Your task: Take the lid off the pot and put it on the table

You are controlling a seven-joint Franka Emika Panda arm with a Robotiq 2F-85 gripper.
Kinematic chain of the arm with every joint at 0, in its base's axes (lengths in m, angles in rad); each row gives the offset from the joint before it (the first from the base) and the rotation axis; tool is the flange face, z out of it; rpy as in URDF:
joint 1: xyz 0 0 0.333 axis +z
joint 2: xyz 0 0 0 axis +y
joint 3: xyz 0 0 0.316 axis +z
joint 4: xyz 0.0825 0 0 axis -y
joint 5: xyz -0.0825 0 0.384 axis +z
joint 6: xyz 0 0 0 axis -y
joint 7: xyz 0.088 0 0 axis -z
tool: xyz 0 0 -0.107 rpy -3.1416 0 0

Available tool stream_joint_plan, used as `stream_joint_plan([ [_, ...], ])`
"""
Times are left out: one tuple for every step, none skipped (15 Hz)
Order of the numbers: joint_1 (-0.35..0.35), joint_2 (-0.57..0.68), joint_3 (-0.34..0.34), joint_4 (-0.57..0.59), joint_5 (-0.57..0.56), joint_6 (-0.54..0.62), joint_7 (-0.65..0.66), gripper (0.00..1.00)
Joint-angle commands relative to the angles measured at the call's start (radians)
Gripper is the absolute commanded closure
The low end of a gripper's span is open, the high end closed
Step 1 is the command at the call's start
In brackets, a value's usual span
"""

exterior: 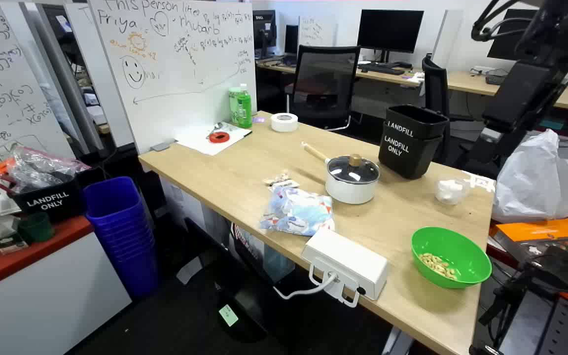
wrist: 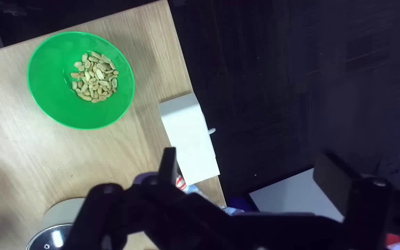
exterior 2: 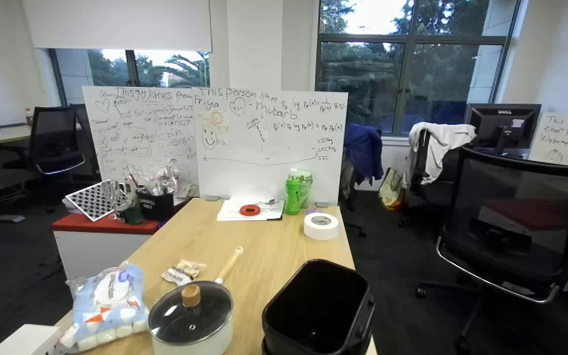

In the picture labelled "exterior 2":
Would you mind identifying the yellow bag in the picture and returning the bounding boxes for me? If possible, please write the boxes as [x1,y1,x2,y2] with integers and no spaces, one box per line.
[376,166,407,214]

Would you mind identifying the scribbled whiteboard panel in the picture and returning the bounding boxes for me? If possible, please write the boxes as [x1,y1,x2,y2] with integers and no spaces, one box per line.
[80,86,200,202]

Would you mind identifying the white box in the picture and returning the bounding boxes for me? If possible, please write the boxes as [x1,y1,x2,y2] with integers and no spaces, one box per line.
[0,322,62,355]

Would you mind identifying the black mesh office chair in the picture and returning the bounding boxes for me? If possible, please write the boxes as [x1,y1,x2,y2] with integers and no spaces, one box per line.
[413,145,568,355]

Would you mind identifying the red tape ring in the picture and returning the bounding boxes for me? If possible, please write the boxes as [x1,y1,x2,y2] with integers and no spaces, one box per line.
[236,204,263,220]

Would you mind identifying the blue marshmallow bag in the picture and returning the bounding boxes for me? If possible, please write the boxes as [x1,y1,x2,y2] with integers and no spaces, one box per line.
[56,263,151,355]

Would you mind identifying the white paper pad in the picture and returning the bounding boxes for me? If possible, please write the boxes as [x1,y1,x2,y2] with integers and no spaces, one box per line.
[214,196,285,224]

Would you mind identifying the black plastic bin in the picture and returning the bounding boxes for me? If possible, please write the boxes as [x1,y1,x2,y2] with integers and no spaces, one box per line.
[259,259,376,355]

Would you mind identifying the green plastic bottle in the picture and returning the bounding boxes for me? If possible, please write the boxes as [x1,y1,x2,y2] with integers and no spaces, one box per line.
[283,166,315,218]

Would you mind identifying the small clear snack packet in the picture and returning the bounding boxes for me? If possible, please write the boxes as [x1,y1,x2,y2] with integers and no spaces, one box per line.
[173,259,208,281]
[159,265,194,289]

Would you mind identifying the blue jacket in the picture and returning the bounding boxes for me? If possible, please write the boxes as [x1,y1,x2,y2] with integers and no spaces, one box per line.
[342,123,386,188]

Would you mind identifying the white cloth garment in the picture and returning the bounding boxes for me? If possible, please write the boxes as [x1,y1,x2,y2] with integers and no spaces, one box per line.
[405,121,478,188]

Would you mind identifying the black computer monitor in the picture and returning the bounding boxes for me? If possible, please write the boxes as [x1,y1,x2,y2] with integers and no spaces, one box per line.
[466,103,543,161]

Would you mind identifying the whiteboard panel with sun drawing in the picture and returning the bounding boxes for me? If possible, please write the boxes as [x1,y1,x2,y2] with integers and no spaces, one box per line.
[192,88,350,206]

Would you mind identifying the black armrest office chair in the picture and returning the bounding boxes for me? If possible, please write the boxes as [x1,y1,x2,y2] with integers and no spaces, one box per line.
[25,105,94,194]

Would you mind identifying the white roller window blind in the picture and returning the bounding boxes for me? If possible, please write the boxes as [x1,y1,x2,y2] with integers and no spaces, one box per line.
[19,0,214,54]

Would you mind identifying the white pot with wooden handle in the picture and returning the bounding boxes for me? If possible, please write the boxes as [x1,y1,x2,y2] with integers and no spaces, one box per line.
[147,243,246,355]

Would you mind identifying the white tape roll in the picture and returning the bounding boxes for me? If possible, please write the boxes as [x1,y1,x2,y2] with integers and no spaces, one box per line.
[301,210,342,243]

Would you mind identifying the glass pot lid wooden knob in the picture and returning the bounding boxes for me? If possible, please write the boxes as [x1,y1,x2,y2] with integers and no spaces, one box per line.
[145,281,234,348]

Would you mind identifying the white cabinet with red top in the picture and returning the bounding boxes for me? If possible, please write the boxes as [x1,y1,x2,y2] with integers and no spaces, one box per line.
[48,210,165,283]

